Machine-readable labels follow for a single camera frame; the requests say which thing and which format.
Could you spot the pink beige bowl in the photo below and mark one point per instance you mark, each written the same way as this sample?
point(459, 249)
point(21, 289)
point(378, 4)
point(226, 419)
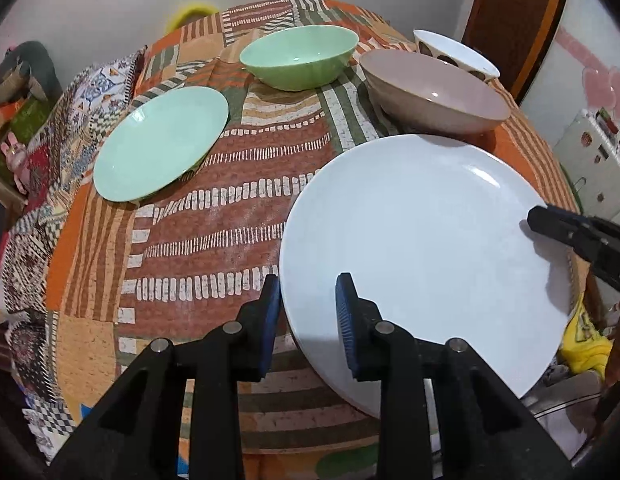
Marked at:
point(430, 80)

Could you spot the white bowl with brown dots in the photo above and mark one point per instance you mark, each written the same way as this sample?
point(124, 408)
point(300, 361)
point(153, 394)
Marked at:
point(455, 52)

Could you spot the large white plate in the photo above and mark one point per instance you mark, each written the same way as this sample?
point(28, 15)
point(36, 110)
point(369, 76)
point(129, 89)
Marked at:
point(415, 240)

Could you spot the brown wooden door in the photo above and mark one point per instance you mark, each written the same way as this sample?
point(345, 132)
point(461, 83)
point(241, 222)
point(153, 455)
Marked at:
point(520, 10)

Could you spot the green cardboard box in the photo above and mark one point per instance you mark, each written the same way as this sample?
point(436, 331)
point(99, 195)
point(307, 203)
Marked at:
point(24, 120)

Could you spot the multicoloured patterned blanket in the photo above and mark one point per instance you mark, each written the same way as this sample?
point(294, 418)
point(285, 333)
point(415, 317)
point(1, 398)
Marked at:
point(39, 240)

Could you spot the pink bunny toy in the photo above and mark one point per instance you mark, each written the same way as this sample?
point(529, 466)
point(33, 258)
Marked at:
point(14, 155)

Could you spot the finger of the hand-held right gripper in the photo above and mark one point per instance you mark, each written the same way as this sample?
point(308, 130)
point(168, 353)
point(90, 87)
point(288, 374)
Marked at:
point(555, 222)

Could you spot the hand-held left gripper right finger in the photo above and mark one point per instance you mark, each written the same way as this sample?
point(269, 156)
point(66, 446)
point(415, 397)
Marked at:
point(346, 320)

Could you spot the green plate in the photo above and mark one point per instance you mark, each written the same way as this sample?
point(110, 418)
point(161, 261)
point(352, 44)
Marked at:
point(159, 145)

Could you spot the green bowl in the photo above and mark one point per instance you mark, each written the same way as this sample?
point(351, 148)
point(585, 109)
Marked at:
point(295, 60)

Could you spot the yellow printed cloth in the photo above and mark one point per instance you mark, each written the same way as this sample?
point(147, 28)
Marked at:
point(585, 345)

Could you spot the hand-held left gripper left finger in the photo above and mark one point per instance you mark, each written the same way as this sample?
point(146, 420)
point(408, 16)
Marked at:
point(272, 320)

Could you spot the pink wall decoration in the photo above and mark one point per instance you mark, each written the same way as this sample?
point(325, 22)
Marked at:
point(597, 80)

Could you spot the orange striped patchwork tablecloth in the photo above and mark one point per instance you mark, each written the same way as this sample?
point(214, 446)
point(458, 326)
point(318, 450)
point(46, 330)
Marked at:
point(229, 170)

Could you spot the white case with stickers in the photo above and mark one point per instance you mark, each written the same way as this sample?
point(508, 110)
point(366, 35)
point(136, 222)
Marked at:
point(585, 160)

